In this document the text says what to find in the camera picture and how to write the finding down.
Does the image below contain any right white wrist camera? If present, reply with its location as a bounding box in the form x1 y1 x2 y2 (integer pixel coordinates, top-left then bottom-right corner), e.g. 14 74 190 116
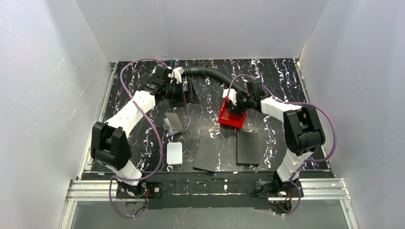
223 88 237 105

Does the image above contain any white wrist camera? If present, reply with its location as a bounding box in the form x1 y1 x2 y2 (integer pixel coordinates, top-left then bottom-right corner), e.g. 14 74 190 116
169 67 184 84
223 88 237 105

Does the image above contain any black card left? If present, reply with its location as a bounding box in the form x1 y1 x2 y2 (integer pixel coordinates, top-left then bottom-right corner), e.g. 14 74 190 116
193 136 221 172

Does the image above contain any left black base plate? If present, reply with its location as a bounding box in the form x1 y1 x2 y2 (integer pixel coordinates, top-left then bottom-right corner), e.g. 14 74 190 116
116 181 163 199

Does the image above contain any black corrugated hose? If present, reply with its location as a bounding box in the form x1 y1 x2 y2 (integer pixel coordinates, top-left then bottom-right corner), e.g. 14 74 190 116
181 64 249 94

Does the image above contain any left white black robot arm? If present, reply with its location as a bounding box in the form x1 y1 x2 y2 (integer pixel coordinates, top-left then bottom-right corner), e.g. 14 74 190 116
90 66 199 187

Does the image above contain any black card right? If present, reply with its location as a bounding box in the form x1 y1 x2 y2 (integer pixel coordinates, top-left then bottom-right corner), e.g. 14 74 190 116
236 132 260 166

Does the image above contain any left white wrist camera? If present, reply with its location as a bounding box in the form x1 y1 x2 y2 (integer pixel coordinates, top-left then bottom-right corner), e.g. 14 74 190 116
169 67 184 84

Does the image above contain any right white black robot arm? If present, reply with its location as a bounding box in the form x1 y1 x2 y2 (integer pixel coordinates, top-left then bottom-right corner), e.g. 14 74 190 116
223 80 325 183

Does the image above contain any red plastic tray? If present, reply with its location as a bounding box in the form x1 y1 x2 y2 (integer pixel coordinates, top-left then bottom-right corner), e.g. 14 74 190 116
218 97 247 129

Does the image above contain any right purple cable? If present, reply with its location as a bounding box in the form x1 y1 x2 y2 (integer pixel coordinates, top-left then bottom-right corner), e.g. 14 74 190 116
227 74 338 217

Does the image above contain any black card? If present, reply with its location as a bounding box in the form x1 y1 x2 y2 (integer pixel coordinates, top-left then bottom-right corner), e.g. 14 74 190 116
193 136 221 172
236 132 260 166

